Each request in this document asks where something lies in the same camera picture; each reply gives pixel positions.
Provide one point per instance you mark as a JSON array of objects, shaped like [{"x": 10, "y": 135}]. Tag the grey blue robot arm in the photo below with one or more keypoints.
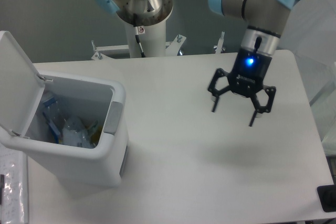
[{"x": 266, "y": 20}]

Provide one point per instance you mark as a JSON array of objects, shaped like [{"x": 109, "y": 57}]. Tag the black device at edge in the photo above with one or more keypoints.
[{"x": 326, "y": 195}]

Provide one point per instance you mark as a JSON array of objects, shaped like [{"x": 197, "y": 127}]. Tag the white pedestal foot frame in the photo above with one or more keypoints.
[{"x": 173, "y": 48}]

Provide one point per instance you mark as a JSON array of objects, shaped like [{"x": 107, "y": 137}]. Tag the crushed clear plastic bottle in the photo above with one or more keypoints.
[{"x": 73, "y": 131}]

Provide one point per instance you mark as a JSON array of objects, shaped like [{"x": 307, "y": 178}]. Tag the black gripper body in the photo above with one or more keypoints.
[{"x": 248, "y": 72}]

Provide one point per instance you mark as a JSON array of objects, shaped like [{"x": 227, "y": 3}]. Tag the colourful snack wrapper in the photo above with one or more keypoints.
[{"x": 53, "y": 128}]

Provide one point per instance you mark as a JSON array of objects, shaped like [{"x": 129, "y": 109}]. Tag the white trash can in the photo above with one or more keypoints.
[{"x": 97, "y": 102}]

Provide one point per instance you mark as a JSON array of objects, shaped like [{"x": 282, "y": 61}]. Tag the white trash can lid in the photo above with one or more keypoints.
[{"x": 22, "y": 88}]

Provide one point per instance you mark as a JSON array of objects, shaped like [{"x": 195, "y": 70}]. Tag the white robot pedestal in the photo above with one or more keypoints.
[{"x": 149, "y": 39}]

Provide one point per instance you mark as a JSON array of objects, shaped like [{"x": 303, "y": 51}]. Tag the white paper notebook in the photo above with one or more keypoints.
[{"x": 14, "y": 186}]

